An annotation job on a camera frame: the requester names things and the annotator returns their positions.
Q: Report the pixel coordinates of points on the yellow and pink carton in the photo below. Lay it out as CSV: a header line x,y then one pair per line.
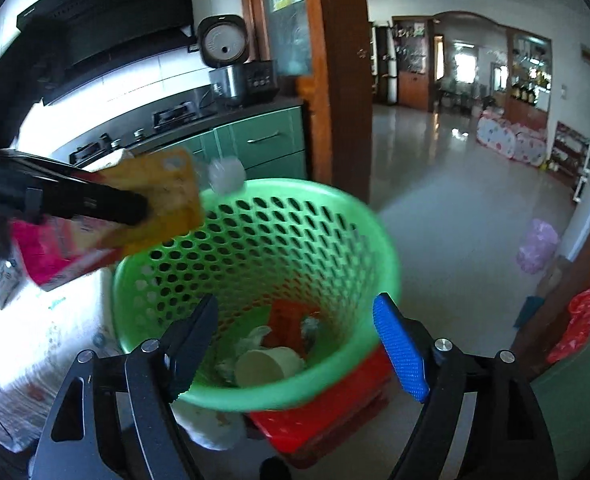
x,y
175,195

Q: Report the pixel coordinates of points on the green perforated plastic basket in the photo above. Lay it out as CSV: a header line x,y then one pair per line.
x,y
275,240

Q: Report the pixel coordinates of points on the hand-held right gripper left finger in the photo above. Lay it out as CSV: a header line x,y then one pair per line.
x,y
195,340

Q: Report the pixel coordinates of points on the crumpled white plastic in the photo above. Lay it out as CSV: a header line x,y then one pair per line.
x,y
227,176

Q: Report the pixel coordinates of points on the red plastic bag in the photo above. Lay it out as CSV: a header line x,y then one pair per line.
x,y
585,315

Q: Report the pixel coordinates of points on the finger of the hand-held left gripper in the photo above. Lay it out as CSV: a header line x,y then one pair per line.
x,y
50,164
100,206

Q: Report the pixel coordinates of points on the wooden display cabinet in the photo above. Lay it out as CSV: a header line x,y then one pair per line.
x,y
527,85

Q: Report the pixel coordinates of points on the teal cloth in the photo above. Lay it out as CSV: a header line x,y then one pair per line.
x,y
528,311

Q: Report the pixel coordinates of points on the black range hood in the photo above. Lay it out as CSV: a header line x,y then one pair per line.
x,y
105,15

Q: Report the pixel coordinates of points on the green kitchen cabinets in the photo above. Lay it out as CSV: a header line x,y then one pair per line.
x,y
260,140

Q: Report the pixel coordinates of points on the white plastic bag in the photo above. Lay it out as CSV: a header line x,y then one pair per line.
x,y
210,425

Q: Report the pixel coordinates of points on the crumpled white tissue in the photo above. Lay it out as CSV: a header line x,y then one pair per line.
x,y
247,342

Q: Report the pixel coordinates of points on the red plastic stool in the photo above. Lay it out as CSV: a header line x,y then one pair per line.
x,y
325,410

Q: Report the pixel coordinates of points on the shoe rack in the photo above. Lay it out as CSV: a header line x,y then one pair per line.
x,y
572,155

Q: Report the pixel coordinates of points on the polka dot play tent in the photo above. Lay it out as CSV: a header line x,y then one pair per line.
x,y
505,137

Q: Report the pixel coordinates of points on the black gas stove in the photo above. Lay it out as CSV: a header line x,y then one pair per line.
x,y
170,117

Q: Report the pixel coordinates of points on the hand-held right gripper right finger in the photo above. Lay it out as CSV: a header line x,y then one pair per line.
x,y
400,350

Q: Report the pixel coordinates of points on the green container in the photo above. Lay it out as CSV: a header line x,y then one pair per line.
x,y
575,410

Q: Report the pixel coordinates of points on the wooden glass door cabinet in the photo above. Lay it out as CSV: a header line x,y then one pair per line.
x,y
340,85

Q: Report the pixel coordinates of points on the beige paper cup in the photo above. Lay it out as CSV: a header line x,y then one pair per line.
x,y
265,365

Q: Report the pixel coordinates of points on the red wrapper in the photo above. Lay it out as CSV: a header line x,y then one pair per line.
x,y
287,322

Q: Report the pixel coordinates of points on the pink plastic bag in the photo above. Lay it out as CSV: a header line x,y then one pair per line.
x,y
537,247

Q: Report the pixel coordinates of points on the black kitchen appliance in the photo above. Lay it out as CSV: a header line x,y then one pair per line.
x,y
262,80

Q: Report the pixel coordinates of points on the beige rag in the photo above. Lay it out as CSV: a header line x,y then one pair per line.
x,y
110,159

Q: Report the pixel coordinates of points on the grey rice cooker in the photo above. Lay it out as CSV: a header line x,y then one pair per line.
x,y
225,55

